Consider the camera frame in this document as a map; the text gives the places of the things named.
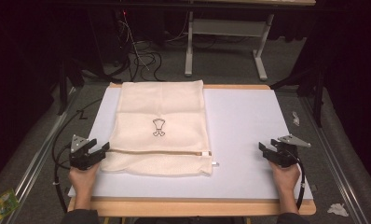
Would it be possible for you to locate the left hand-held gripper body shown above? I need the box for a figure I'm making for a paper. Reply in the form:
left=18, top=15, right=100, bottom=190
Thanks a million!
left=69, top=133, right=103, bottom=172

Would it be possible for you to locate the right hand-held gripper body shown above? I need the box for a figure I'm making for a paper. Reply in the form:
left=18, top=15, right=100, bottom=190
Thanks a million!
left=267, top=133, right=312, bottom=169

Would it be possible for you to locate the cream mesh laundry bag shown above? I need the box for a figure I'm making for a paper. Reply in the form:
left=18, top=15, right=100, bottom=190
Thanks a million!
left=100, top=79, right=221, bottom=177

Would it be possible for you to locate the person's left hand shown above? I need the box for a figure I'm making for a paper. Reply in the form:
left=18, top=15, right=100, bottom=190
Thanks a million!
left=67, top=161, right=102, bottom=195

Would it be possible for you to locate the person's right hand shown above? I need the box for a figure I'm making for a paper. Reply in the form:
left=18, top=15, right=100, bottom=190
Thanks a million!
left=268, top=161, right=302, bottom=195

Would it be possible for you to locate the white board sheet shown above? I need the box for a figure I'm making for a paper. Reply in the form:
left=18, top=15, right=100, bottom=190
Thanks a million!
left=67, top=87, right=314, bottom=201

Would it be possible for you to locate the small white scrap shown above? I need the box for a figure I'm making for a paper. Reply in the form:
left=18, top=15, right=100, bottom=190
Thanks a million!
left=291, top=110, right=301, bottom=127

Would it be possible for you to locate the black stand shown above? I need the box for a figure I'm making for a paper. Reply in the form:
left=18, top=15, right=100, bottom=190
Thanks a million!
left=56, top=57, right=86, bottom=117
left=268, top=65, right=327, bottom=129

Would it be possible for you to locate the crumpled white paper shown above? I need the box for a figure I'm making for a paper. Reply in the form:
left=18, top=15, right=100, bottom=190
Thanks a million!
left=326, top=203, right=350, bottom=218

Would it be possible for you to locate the green printed packet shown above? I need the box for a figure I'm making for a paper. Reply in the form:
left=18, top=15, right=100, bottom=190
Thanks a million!
left=0, top=188, right=21, bottom=224

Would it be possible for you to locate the wooden table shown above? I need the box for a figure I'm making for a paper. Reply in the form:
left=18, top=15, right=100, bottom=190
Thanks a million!
left=67, top=81, right=317, bottom=217

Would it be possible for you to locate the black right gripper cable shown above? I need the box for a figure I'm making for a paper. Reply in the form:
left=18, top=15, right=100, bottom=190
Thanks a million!
left=293, top=155, right=307, bottom=210

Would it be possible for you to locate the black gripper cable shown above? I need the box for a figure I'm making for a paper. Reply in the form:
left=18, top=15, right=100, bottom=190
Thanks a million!
left=51, top=141, right=74, bottom=215
left=293, top=155, right=307, bottom=210

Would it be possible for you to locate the black floor cable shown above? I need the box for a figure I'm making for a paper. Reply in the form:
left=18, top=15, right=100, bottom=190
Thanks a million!
left=51, top=97, right=103, bottom=147

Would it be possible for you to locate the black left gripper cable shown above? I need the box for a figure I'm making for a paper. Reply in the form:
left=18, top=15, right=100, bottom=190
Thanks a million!
left=51, top=141, right=74, bottom=215

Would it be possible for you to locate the metal floor rail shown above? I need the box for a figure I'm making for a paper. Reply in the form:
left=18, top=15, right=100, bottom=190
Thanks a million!
left=0, top=86, right=79, bottom=224
left=299, top=95, right=370, bottom=224

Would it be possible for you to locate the tangle of black cables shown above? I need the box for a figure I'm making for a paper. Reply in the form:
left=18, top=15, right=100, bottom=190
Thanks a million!
left=111, top=11, right=167, bottom=83

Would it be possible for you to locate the white metal desk frame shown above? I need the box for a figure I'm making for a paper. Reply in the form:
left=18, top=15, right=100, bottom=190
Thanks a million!
left=184, top=10, right=276, bottom=82

